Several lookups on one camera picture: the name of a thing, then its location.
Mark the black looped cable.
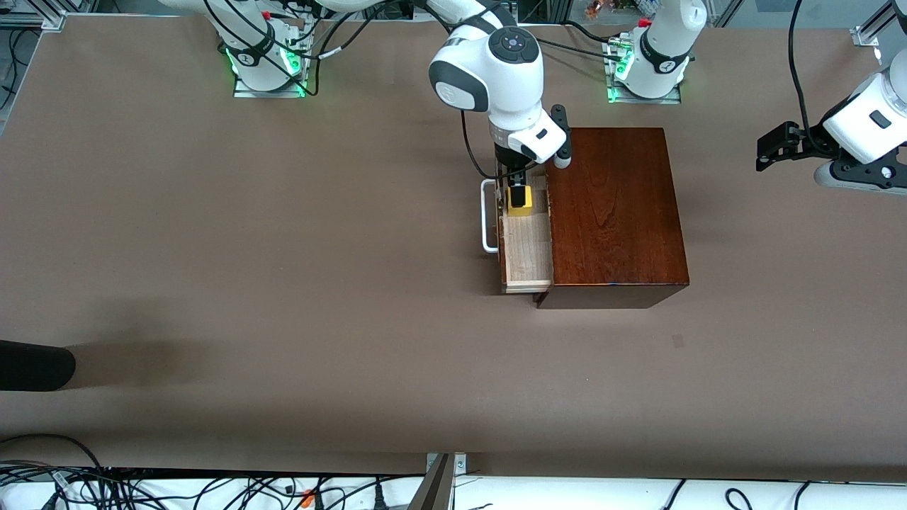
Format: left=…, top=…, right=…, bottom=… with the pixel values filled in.
left=0, top=433, right=108, bottom=497

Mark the wooden drawer with white handle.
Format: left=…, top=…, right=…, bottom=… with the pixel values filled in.
left=480, top=174, right=555, bottom=295

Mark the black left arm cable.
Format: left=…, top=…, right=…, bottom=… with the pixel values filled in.
left=787, top=0, right=817, bottom=154

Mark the aluminium frame profile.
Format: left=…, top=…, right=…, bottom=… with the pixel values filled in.
left=0, top=0, right=68, bottom=33
left=850, top=0, right=902, bottom=47

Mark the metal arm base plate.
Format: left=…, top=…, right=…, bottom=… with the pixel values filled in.
left=606, top=42, right=682, bottom=106
left=232, top=67, right=309, bottom=98

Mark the dark brown wooden cabinet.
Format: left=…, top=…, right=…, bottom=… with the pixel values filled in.
left=533, top=127, right=690, bottom=310

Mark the aluminium frame post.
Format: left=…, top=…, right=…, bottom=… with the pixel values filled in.
left=407, top=452, right=468, bottom=510

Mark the black foam cylinder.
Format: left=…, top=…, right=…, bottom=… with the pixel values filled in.
left=0, top=340, right=77, bottom=392

